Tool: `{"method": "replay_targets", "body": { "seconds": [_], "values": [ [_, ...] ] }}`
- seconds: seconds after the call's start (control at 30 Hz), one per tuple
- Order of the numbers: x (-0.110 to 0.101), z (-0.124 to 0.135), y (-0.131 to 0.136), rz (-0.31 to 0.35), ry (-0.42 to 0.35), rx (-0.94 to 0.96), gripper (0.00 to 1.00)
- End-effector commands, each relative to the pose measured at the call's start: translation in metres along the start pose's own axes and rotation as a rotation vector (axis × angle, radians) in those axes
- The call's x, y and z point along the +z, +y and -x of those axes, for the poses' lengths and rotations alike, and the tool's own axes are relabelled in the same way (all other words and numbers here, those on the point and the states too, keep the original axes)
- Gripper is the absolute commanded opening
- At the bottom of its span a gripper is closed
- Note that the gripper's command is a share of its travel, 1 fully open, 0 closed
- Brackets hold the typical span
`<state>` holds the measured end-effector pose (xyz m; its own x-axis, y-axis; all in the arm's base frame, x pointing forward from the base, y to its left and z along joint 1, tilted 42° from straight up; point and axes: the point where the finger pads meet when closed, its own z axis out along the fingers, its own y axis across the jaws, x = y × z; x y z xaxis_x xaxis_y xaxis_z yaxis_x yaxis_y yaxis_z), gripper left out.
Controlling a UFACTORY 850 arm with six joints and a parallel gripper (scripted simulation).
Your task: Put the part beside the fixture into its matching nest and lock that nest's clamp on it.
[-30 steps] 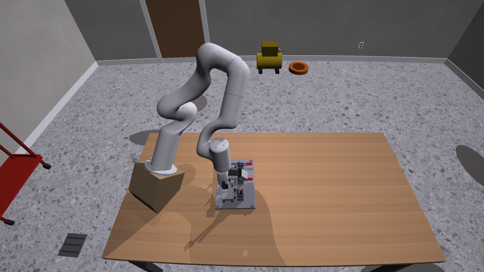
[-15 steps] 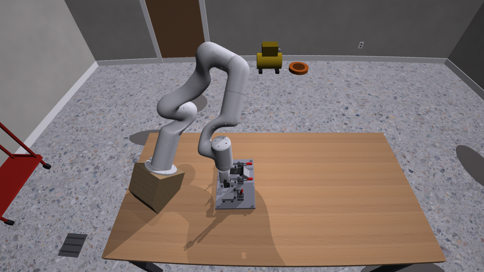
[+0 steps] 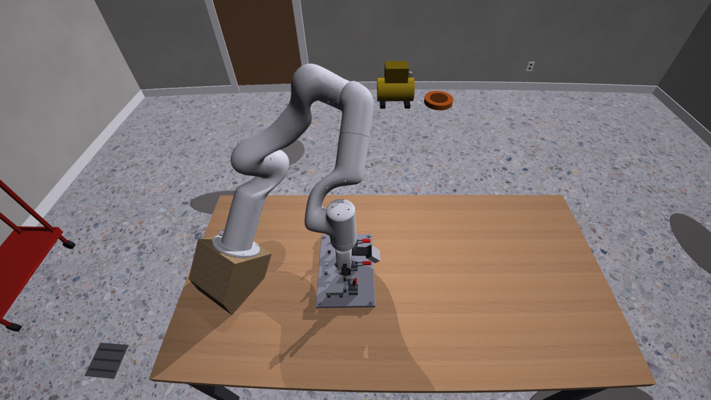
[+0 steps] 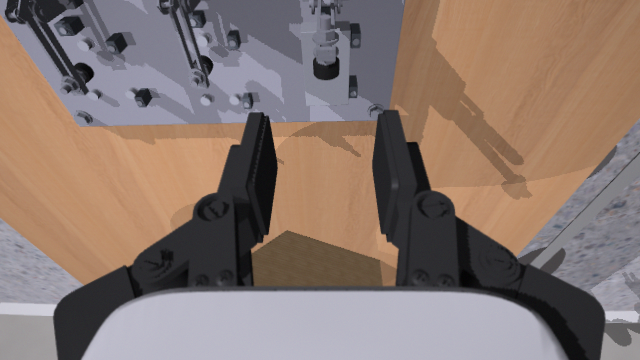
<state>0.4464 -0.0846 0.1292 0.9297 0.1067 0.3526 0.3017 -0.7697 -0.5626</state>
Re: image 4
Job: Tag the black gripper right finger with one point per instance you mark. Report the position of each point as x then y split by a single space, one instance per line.
433 244

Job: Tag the grey flat plate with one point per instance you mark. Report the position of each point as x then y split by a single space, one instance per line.
268 63

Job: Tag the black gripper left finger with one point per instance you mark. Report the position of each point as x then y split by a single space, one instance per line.
214 246

